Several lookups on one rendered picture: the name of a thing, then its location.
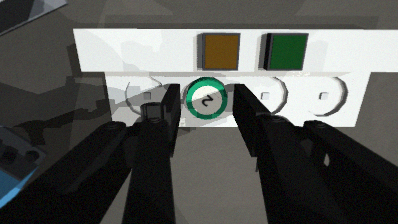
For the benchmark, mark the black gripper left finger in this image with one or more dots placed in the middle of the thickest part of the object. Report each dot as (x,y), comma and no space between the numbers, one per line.
(81,186)

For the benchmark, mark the blue tube rack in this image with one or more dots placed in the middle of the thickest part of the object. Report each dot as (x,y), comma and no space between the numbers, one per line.
(7,183)

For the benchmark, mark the green screw cap with white number 2 label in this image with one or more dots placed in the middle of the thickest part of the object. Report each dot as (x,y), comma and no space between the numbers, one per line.
(206,98)

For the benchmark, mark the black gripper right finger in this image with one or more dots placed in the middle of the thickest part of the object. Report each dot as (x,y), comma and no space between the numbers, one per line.
(364,184)

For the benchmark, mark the white rectangular tray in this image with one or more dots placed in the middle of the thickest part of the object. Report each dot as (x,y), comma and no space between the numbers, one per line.
(299,74)

